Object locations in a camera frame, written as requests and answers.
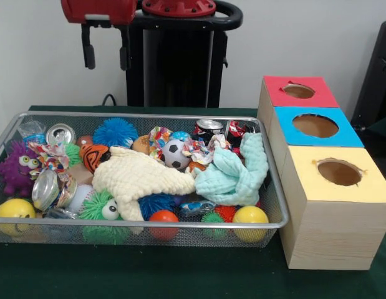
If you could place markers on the red orange ball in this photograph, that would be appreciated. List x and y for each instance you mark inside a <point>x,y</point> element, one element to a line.
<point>163,215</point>

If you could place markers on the purple spiky monster toy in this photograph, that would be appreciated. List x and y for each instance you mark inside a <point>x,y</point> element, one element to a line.
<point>15,174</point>

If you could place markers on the dark green table cloth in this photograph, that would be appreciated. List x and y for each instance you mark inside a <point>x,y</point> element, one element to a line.
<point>149,274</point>

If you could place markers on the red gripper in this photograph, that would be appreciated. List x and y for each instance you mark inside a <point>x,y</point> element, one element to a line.
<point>99,9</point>

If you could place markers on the plain yellow ball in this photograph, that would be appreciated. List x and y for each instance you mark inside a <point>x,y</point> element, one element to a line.
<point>250,215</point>

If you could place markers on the wooden box with three holes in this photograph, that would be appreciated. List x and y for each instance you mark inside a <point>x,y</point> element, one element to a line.
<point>336,230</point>

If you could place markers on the black upright panel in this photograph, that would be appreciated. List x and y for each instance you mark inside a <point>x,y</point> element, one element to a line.
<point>376,78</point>

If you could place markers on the cream waffle cloth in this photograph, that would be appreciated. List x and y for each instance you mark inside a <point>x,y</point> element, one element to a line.
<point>139,177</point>

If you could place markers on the small soccer ball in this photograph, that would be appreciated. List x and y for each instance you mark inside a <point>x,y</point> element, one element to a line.
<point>174,154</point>

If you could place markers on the blue spiky ball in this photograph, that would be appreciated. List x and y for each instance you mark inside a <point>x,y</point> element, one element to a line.
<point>114,132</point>

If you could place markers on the orange tiger plush toy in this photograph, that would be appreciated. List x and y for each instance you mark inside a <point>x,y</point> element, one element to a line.
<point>93,155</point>

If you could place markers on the yellow smiley ball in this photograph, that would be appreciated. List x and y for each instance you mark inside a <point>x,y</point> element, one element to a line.
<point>15,208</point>

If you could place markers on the mint green cloth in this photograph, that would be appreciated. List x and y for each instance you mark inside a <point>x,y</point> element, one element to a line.
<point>230,183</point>

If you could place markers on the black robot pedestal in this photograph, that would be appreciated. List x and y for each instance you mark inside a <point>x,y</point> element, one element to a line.
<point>180,62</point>

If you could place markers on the green furry toy with eyes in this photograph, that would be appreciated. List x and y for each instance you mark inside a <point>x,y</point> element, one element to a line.
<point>96,204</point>

